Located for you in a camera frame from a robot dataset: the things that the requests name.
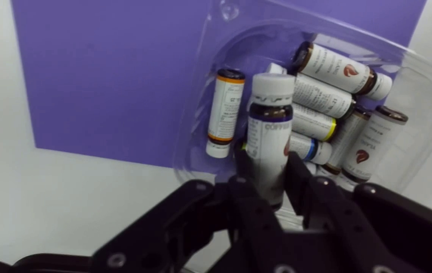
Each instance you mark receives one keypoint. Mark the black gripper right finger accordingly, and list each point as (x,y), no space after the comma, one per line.
(376,228)

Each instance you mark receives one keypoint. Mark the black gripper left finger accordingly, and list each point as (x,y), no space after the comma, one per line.
(200,228)

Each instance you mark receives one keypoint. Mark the purple band white cap bottle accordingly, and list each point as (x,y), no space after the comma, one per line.
(269,131)

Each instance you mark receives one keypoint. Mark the red logo bottle dark cap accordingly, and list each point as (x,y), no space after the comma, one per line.
(371,145)

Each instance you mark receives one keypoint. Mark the blue band white bottle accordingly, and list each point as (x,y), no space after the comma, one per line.
(310,148)

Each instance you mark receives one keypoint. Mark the orange band white bottle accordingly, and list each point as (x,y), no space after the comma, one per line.
(224,115)

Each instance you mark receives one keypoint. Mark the yellow band white bottle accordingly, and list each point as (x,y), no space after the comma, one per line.
(313,124)

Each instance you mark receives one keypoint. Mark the clear plastic box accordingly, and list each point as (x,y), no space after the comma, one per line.
(416,101)

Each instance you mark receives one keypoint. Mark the grey text white bottle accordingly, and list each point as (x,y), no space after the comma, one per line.
(321,95)

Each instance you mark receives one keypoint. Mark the red logo bottle white cap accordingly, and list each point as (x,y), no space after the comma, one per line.
(336,66)

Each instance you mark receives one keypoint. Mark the purple mat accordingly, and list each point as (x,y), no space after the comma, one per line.
(113,77)

